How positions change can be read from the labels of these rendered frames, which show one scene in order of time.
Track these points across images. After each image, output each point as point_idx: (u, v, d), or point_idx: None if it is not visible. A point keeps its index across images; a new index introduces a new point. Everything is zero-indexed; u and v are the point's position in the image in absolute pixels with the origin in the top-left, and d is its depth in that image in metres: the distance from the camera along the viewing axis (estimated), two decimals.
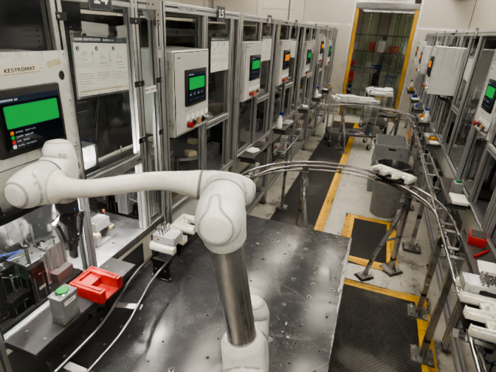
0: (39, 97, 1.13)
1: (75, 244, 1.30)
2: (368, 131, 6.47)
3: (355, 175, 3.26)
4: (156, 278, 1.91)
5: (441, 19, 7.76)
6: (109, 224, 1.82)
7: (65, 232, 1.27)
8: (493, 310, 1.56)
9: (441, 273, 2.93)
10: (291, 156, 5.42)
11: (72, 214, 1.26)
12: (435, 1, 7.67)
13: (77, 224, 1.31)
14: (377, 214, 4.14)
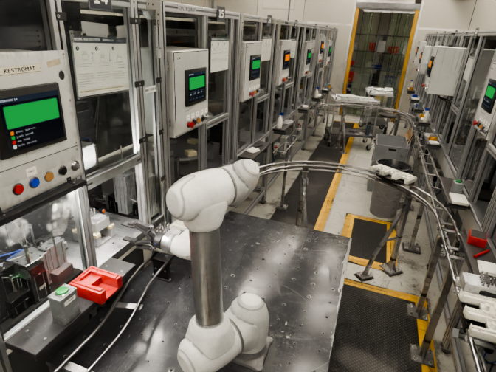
0: (39, 97, 1.13)
1: (131, 241, 1.72)
2: (368, 131, 6.47)
3: (355, 175, 3.26)
4: (156, 278, 1.91)
5: (441, 19, 7.76)
6: (109, 224, 1.82)
7: (142, 227, 1.69)
8: (493, 310, 1.56)
9: (441, 273, 2.93)
10: (291, 156, 5.42)
11: (151, 240, 1.67)
12: (435, 1, 7.67)
13: (145, 245, 1.72)
14: (377, 214, 4.14)
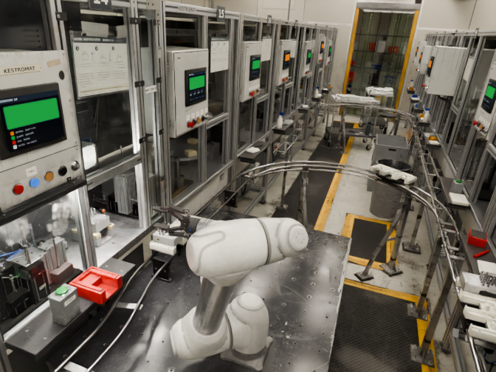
0: (39, 97, 1.13)
1: (164, 228, 1.61)
2: (368, 131, 6.47)
3: (355, 175, 3.26)
4: (156, 278, 1.91)
5: (441, 19, 7.76)
6: (109, 224, 1.82)
7: (176, 212, 1.58)
8: (493, 310, 1.56)
9: (441, 273, 2.93)
10: (291, 156, 5.42)
11: (185, 226, 1.57)
12: (435, 1, 7.67)
13: (178, 232, 1.62)
14: (377, 214, 4.14)
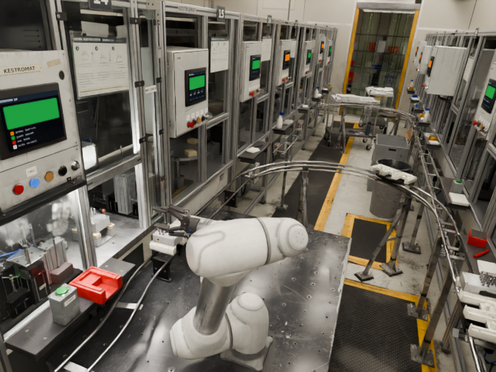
0: (39, 97, 1.13)
1: (164, 228, 1.62)
2: (368, 131, 6.47)
3: (355, 175, 3.26)
4: (156, 278, 1.91)
5: (441, 19, 7.76)
6: (109, 224, 1.82)
7: (176, 212, 1.58)
8: (493, 310, 1.56)
9: (441, 273, 2.93)
10: (291, 156, 5.42)
11: (185, 226, 1.57)
12: (435, 1, 7.67)
13: (178, 232, 1.62)
14: (377, 214, 4.14)
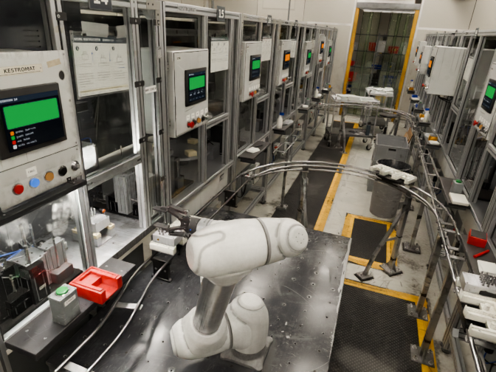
0: (39, 97, 1.13)
1: (164, 228, 1.61)
2: (368, 131, 6.47)
3: (355, 175, 3.26)
4: (156, 278, 1.91)
5: (441, 19, 7.76)
6: (109, 224, 1.82)
7: (176, 212, 1.58)
8: (493, 310, 1.56)
9: (441, 273, 2.93)
10: (291, 156, 5.42)
11: (185, 226, 1.57)
12: (435, 1, 7.67)
13: (178, 232, 1.62)
14: (377, 214, 4.14)
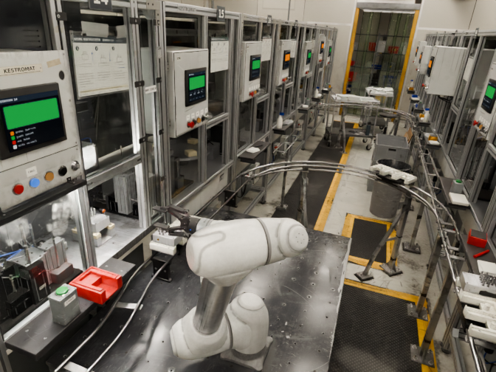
0: (39, 97, 1.13)
1: (164, 228, 1.61)
2: (368, 131, 6.47)
3: (355, 175, 3.26)
4: (156, 278, 1.91)
5: (441, 19, 7.76)
6: (109, 224, 1.82)
7: (176, 212, 1.58)
8: (493, 310, 1.56)
9: (441, 273, 2.93)
10: (291, 156, 5.42)
11: (185, 226, 1.57)
12: (435, 1, 7.67)
13: (178, 232, 1.62)
14: (377, 214, 4.14)
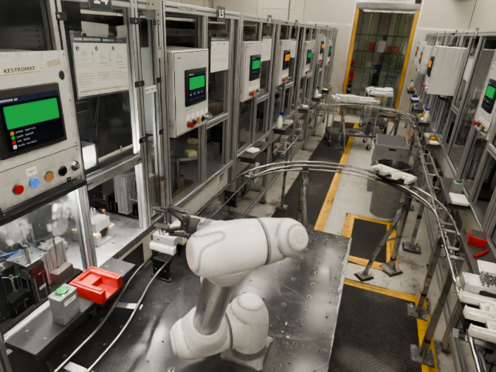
0: (39, 97, 1.13)
1: (164, 228, 1.61)
2: (368, 131, 6.47)
3: (355, 175, 3.26)
4: (156, 278, 1.91)
5: (441, 19, 7.76)
6: (109, 224, 1.82)
7: (176, 212, 1.58)
8: (493, 310, 1.56)
9: (441, 273, 2.93)
10: (291, 156, 5.42)
11: (185, 226, 1.57)
12: (435, 1, 7.67)
13: (178, 232, 1.62)
14: (377, 214, 4.14)
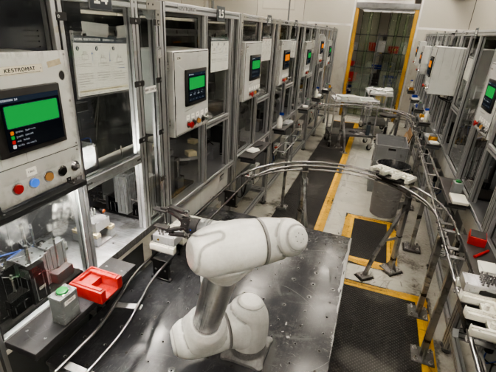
0: (39, 97, 1.13)
1: (164, 228, 1.62)
2: (368, 131, 6.47)
3: (355, 175, 3.26)
4: (156, 278, 1.91)
5: (441, 19, 7.76)
6: (109, 224, 1.82)
7: (176, 212, 1.58)
8: (493, 310, 1.56)
9: (441, 273, 2.93)
10: (291, 156, 5.42)
11: (186, 226, 1.57)
12: (435, 1, 7.67)
13: (178, 232, 1.62)
14: (377, 214, 4.14)
